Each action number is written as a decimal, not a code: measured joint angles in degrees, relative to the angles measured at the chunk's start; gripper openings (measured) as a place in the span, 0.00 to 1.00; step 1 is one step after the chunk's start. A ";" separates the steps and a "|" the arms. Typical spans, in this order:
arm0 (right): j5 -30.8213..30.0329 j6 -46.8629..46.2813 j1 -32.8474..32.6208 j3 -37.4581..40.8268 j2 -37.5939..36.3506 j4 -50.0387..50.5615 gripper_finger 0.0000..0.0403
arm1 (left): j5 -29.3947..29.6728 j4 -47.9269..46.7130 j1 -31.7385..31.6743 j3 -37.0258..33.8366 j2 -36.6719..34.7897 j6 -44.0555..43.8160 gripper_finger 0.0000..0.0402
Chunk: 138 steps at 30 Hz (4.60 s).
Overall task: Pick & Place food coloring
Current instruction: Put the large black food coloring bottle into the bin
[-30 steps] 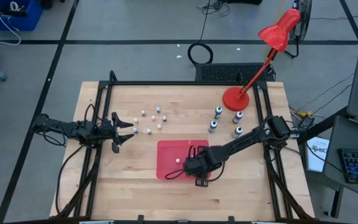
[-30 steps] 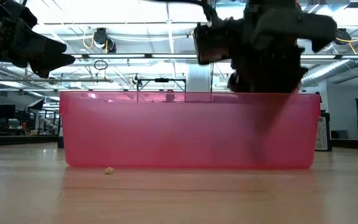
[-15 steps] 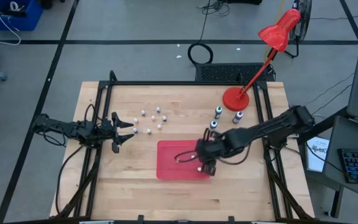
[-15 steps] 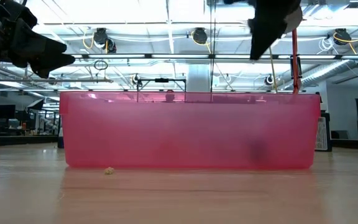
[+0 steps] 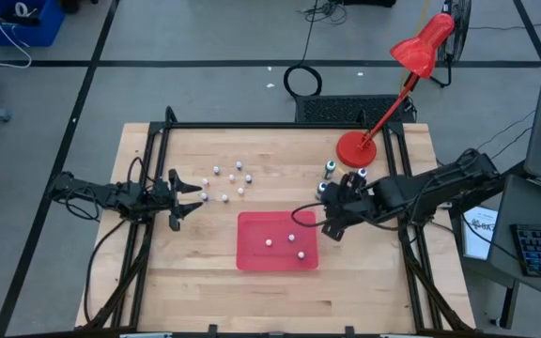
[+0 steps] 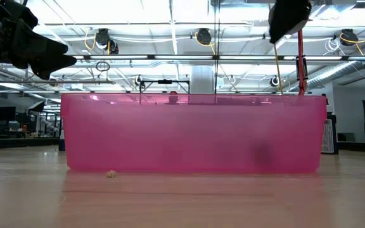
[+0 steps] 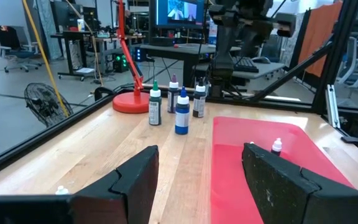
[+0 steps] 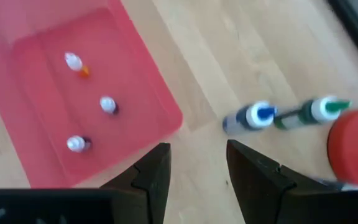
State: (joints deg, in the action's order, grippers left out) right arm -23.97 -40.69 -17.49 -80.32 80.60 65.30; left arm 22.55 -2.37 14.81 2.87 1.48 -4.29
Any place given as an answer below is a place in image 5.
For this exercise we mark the large purple-tipped food coloring bottle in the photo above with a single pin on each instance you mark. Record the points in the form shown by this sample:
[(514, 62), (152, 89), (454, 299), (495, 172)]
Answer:
[(362, 173)]

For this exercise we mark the pink translucent plastic bin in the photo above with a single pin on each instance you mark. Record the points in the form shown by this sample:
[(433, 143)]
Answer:
[(261, 263)]

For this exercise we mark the black perforated floor mat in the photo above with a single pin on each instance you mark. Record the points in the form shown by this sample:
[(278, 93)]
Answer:
[(345, 109)]

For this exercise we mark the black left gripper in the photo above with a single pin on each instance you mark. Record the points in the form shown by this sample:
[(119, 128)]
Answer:
[(162, 197)]

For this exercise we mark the white printed paper sheet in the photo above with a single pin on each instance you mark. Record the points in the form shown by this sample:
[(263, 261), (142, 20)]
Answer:
[(479, 239)]

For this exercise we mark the black metal table frame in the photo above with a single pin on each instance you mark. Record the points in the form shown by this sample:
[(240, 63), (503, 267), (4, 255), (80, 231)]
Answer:
[(275, 125)]

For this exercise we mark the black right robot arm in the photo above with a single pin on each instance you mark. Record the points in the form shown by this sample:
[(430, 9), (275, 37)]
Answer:
[(439, 188)]

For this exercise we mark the large green-tipped food coloring bottle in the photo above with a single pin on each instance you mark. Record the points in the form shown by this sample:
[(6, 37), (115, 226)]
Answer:
[(329, 168)]

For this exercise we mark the gray keyboard desk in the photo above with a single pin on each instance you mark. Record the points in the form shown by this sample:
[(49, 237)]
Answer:
[(538, 206)]

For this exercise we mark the red desk lamp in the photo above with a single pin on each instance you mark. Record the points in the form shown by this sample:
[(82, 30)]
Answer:
[(357, 150)]

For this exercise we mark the black floor fan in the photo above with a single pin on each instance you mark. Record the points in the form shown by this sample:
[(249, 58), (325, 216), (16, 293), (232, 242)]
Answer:
[(460, 33)]

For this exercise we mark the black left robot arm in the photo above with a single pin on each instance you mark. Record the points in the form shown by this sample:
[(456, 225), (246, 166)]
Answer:
[(92, 195)]

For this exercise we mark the large blue-tipped food coloring bottle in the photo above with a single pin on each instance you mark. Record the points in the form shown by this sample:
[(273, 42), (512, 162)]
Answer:
[(322, 188)]

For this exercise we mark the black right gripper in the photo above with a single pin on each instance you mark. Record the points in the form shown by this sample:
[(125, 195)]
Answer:
[(350, 206)]

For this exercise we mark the small blue food coloring bottle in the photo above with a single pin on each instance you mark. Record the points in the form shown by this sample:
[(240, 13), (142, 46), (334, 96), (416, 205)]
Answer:
[(204, 196)]

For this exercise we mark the blue plastic crate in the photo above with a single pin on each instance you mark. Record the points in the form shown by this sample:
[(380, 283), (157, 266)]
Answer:
[(45, 28)]

